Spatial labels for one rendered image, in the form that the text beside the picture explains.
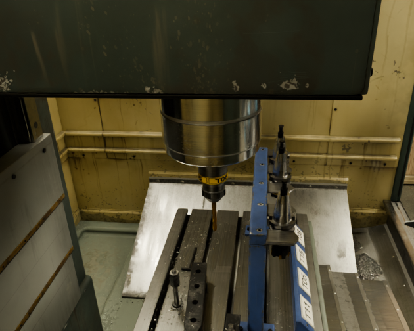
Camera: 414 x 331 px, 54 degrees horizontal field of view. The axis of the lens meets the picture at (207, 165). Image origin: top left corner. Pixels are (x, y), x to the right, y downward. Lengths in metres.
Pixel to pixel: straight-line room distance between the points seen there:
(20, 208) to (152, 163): 1.02
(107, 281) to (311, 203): 0.93
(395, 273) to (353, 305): 0.32
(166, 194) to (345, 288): 0.85
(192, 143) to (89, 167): 1.44
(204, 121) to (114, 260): 1.41
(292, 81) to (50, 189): 0.72
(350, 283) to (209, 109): 1.16
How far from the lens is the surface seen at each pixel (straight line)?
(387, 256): 1.85
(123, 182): 1.98
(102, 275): 1.86
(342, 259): 1.71
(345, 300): 1.53
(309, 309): 1.19
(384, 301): 1.59
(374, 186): 1.91
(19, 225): 0.96
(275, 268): 1.34
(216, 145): 0.58
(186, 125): 0.58
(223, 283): 1.28
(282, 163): 1.13
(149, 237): 1.77
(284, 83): 0.50
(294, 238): 0.94
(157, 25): 0.50
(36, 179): 1.00
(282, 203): 0.94
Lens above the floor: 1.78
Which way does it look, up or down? 27 degrees down
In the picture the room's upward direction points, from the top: 2 degrees counter-clockwise
